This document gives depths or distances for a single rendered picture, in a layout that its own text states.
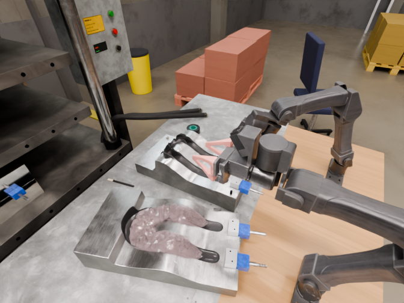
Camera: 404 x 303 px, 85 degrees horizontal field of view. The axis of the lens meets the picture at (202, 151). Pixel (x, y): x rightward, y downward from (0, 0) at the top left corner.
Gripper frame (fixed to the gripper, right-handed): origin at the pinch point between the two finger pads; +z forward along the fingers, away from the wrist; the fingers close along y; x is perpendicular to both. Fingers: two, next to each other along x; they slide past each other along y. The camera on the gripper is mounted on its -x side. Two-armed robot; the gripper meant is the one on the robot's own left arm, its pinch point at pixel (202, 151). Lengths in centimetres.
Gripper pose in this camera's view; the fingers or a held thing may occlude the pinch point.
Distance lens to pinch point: 58.6
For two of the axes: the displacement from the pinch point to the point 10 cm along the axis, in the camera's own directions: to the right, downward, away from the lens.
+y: -5.3, 5.5, -6.4
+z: -8.5, -3.2, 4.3
